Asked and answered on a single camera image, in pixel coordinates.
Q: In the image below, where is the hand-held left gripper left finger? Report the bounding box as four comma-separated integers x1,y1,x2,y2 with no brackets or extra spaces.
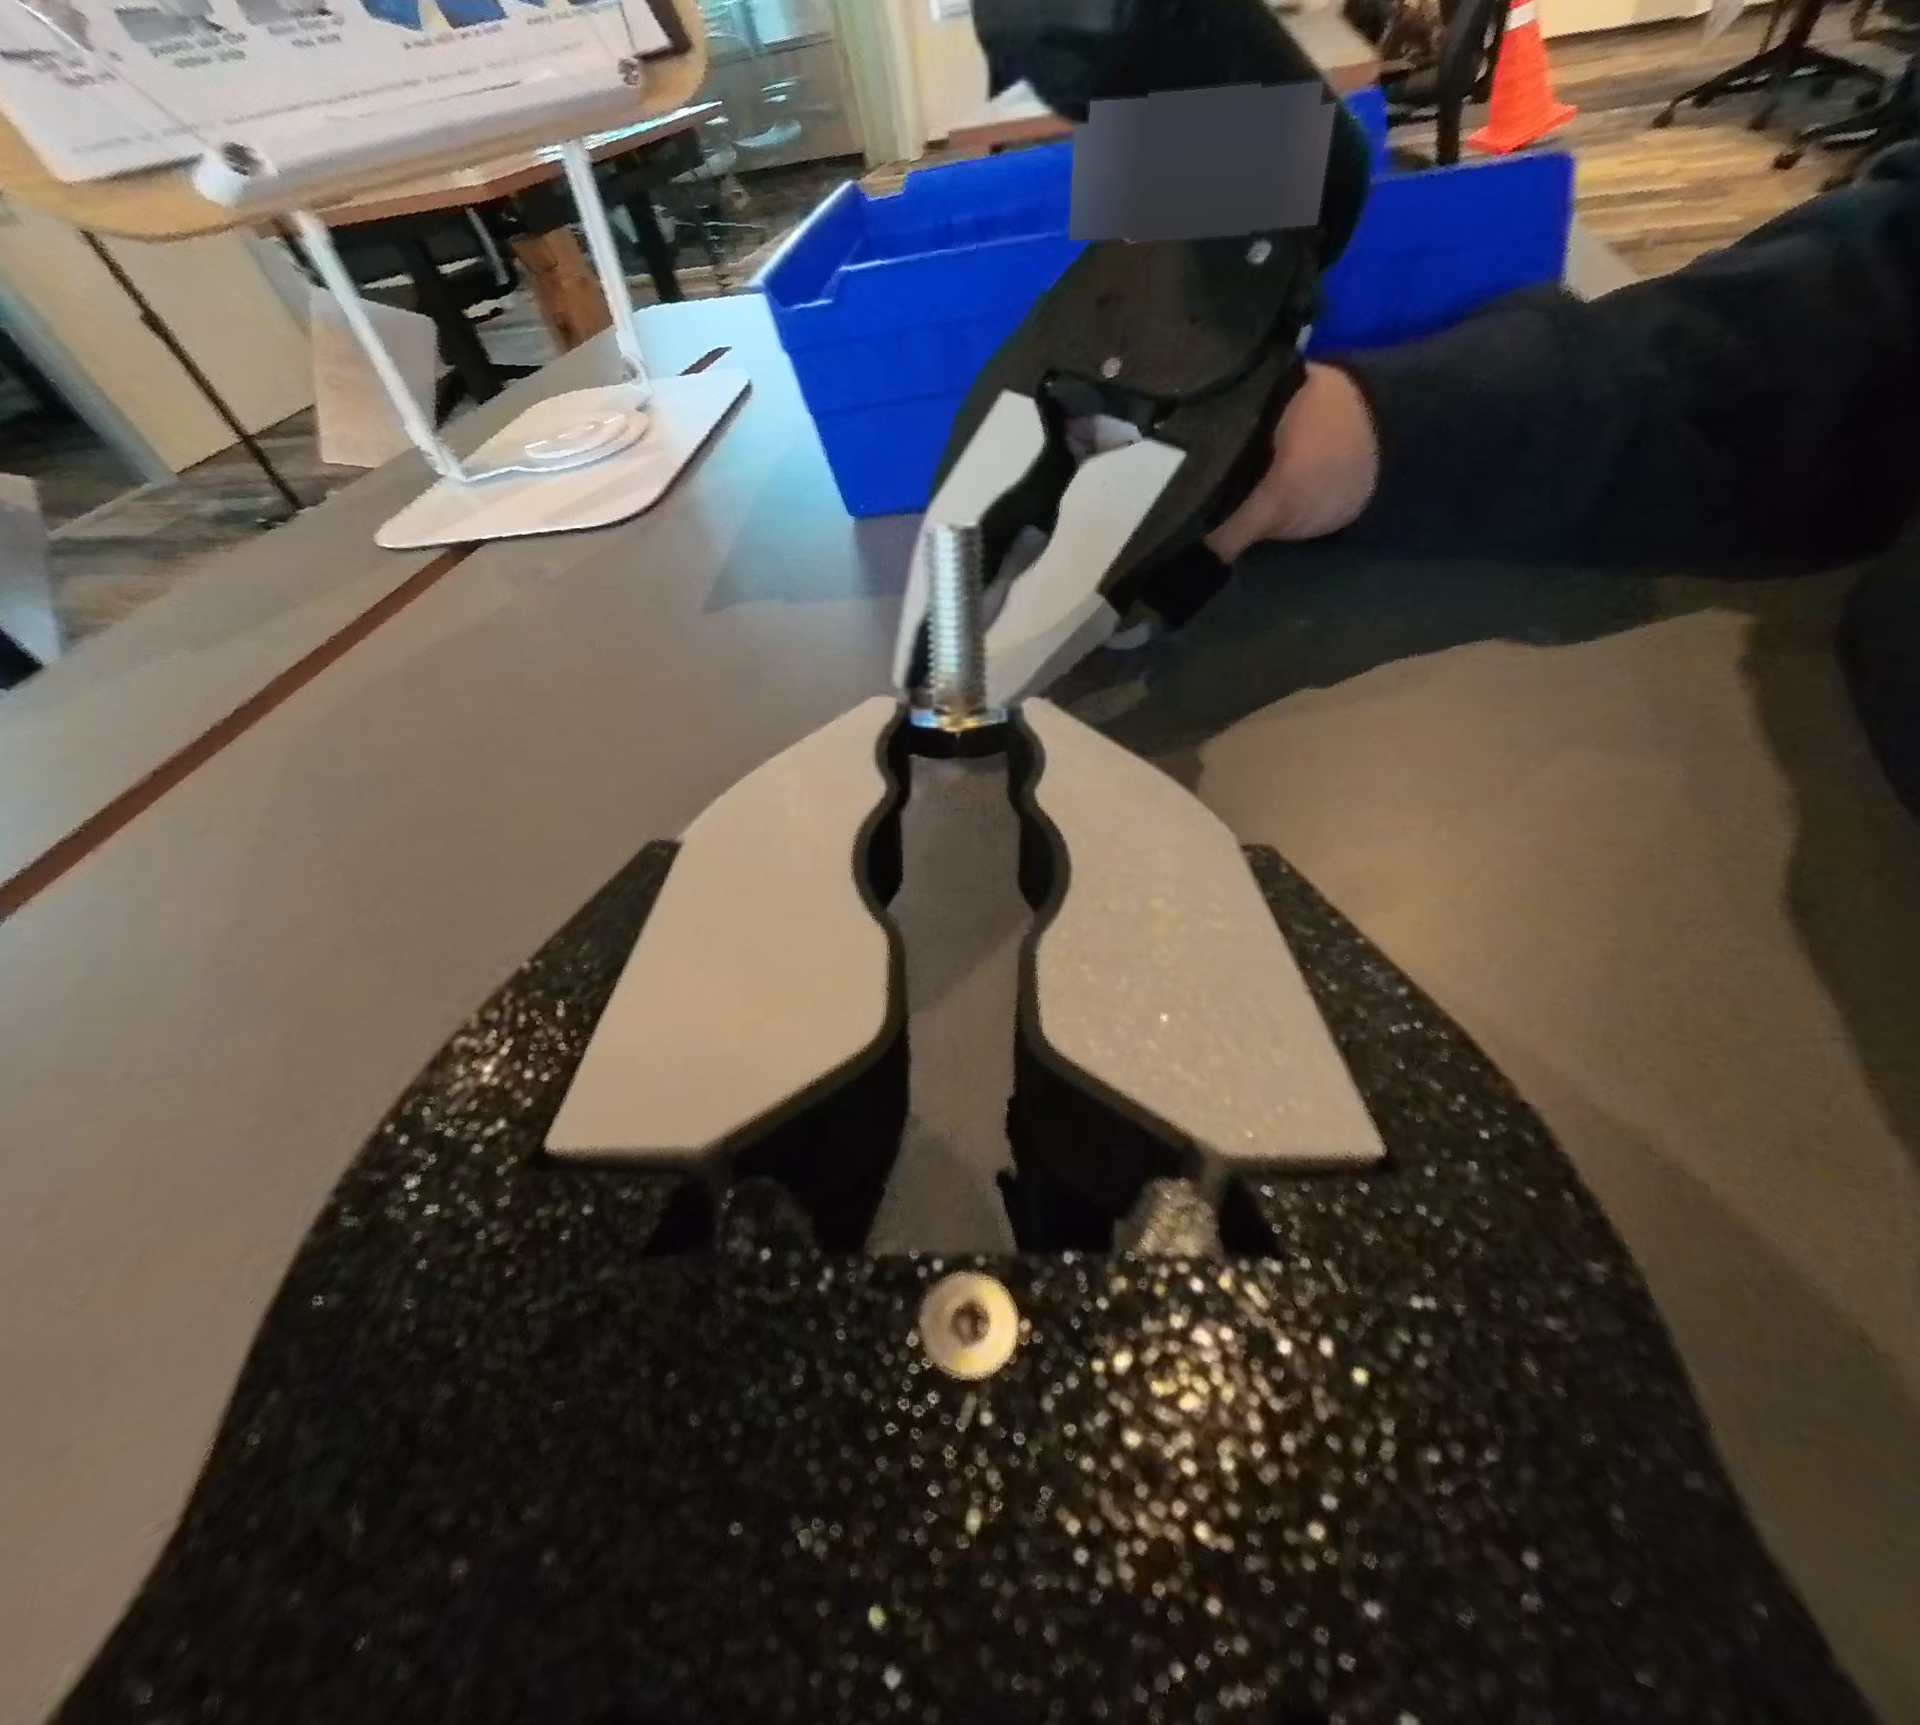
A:
540,691,920,1254

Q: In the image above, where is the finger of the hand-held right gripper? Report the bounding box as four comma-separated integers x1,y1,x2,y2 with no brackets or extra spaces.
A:
893,390,1051,696
990,435,1190,711

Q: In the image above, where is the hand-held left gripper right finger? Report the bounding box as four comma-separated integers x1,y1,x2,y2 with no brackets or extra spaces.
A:
1013,700,1388,1253

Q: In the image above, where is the silver hex bolt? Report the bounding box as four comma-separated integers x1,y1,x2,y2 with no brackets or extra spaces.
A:
918,522,997,721

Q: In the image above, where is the blue plastic bin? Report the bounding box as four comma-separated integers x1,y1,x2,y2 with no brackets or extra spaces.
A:
754,87,1580,522

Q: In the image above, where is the person's right forearm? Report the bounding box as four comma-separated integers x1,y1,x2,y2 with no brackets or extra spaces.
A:
1320,144,1920,592

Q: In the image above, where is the person's right hand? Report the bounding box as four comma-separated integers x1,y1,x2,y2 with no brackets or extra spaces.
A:
1202,365,1386,561

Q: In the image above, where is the orange traffic cone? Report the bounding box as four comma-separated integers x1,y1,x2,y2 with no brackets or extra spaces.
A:
1463,0,1580,157

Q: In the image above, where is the brown wooden desk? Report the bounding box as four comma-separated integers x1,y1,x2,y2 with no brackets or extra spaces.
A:
253,101,725,397

